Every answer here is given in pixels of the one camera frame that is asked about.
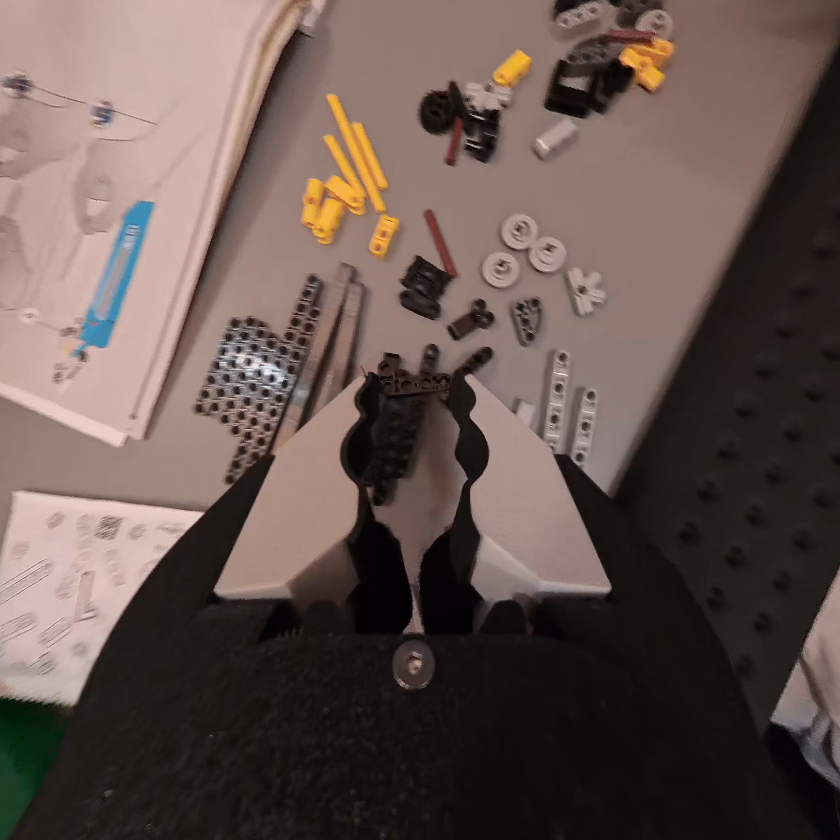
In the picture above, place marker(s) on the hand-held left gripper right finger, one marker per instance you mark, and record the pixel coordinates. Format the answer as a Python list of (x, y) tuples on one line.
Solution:
[(538, 525)]

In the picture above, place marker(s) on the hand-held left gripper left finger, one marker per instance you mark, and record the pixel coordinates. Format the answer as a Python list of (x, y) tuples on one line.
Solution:
[(295, 525)]

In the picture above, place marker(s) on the row of dark grey lego beams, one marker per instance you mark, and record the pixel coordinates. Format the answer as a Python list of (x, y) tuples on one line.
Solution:
[(256, 380)]

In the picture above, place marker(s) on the black angled lego beam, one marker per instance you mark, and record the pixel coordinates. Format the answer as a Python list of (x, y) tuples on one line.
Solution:
[(410, 384), (478, 359)]

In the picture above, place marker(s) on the printed white paper bag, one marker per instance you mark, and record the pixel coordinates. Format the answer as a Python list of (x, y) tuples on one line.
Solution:
[(98, 577)]

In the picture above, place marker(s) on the black thin lego liftarm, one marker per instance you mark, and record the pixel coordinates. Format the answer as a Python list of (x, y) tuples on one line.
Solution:
[(420, 305)]

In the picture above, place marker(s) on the yellow thin lego liftarm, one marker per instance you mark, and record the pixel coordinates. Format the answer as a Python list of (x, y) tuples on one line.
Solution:
[(384, 236)]

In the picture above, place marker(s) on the pile of mixed lego pieces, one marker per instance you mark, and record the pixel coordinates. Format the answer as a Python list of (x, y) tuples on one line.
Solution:
[(590, 65)]

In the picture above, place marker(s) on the medium light grey lego beam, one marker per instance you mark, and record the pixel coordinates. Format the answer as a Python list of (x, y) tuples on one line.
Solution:
[(584, 426)]

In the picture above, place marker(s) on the small white lego brick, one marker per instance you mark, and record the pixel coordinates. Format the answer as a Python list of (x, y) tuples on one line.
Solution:
[(525, 412)]

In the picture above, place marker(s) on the wide black lego beam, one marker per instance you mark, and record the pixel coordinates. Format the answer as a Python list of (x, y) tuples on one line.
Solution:
[(384, 453), (410, 433)]

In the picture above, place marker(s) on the long light grey lego beam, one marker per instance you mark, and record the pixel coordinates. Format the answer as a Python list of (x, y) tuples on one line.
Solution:
[(556, 394)]

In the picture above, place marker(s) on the dark grey lego piece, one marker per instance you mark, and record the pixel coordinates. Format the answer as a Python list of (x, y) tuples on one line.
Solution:
[(527, 321)]

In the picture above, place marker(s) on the black lego pin connector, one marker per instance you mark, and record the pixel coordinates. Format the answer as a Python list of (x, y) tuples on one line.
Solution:
[(471, 319)]

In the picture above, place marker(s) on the light grey star lego piece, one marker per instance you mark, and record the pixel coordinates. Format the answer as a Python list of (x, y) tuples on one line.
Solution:
[(489, 97), (584, 291)]

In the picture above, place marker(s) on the black square lego connector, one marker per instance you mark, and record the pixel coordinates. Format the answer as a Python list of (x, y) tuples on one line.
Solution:
[(428, 274)]

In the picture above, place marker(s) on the yellow lego connector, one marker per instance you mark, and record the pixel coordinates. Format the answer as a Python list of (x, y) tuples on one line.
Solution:
[(312, 202), (346, 193), (328, 221), (512, 67)]

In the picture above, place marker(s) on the lego instruction booklet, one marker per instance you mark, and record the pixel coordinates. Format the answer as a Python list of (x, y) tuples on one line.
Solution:
[(131, 197)]

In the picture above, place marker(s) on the long yellow lego axle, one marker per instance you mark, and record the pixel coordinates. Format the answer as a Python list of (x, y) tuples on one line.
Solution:
[(358, 154)]

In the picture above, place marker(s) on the light grey lego brick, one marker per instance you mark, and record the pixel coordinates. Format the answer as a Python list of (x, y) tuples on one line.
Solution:
[(554, 138)]

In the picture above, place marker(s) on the short dark red lego axle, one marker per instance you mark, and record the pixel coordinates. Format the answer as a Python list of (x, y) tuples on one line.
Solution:
[(454, 143)]

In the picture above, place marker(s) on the black lego connector piece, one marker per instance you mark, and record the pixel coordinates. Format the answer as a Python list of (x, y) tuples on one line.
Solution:
[(482, 134)]

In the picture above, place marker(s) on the black lego gear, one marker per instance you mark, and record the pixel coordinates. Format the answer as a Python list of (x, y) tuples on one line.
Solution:
[(438, 111)]

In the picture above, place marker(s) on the held dark grey beam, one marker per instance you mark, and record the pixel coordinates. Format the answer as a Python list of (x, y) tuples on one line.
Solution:
[(348, 334)]

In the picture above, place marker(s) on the white shirt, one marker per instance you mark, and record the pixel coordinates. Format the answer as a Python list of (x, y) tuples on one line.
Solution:
[(814, 695)]

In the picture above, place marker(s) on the green plastic bin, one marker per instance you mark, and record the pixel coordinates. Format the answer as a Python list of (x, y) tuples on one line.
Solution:
[(26, 754)]

